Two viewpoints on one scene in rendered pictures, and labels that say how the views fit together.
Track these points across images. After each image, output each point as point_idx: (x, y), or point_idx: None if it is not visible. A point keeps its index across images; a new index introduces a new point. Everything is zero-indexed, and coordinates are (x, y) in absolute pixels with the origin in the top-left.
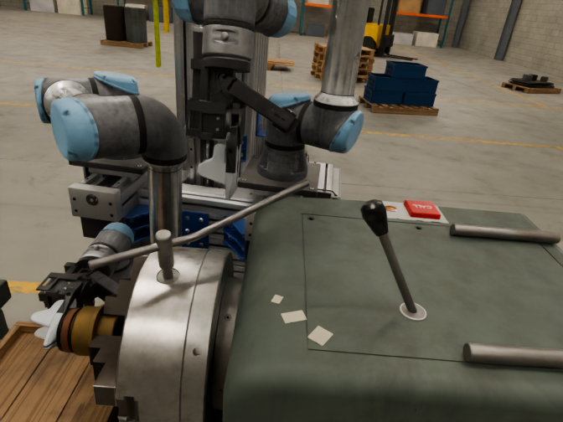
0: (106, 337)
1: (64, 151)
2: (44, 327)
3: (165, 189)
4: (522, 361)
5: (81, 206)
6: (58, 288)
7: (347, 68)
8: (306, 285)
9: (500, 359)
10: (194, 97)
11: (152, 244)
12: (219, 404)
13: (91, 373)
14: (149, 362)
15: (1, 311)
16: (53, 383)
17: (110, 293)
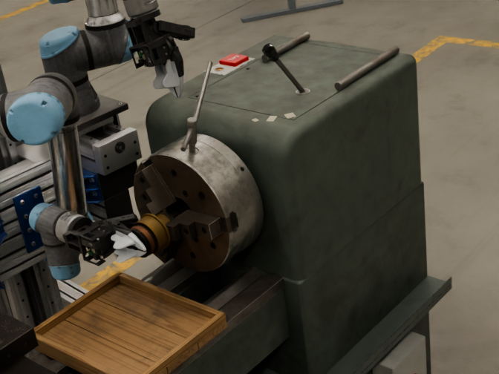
0: (171, 221)
1: (41, 137)
2: (118, 258)
3: (76, 144)
4: (354, 77)
5: None
6: (99, 234)
7: None
8: (255, 111)
9: (349, 81)
10: (139, 43)
11: (190, 128)
12: None
13: (128, 306)
14: (229, 187)
15: None
16: (116, 324)
17: (121, 222)
